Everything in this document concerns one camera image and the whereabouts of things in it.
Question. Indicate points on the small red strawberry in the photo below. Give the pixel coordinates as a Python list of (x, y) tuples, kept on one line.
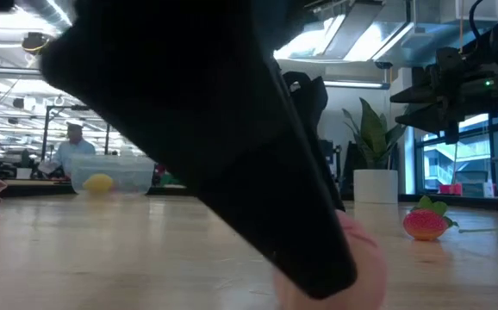
[(425, 225)]

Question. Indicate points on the pink peach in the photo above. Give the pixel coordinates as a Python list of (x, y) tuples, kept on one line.
[(369, 267)]

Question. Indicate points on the white box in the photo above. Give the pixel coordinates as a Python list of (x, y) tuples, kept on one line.
[(487, 188)]

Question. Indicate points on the black aluminium table frame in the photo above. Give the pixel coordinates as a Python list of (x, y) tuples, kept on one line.
[(38, 190)]

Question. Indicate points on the clear plastic tupperware container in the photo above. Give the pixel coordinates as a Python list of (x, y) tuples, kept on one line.
[(132, 172)]

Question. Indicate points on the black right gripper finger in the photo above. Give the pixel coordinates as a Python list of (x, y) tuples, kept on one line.
[(434, 118), (425, 95)]

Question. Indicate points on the white plant pot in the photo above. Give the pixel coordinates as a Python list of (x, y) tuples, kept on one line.
[(376, 186)]

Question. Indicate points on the pink box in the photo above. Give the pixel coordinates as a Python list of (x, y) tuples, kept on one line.
[(450, 188)]

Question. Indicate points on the silver ventilation duct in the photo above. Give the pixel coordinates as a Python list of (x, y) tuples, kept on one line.
[(361, 30)]

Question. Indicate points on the green potted plant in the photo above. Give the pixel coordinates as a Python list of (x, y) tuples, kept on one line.
[(374, 133)]

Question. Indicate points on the black background rig frame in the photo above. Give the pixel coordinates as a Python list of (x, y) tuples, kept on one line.
[(79, 107)]

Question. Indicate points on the yellow lemon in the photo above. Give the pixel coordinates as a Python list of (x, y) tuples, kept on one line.
[(98, 183)]

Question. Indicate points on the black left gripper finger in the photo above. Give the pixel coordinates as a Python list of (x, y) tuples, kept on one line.
[(307, 99), (210, 129)]

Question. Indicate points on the black dome ceiling camera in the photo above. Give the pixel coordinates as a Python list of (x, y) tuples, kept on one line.
[(382, 64)]

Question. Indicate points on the person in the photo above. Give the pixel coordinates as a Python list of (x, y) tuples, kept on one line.
[(74, 150)]

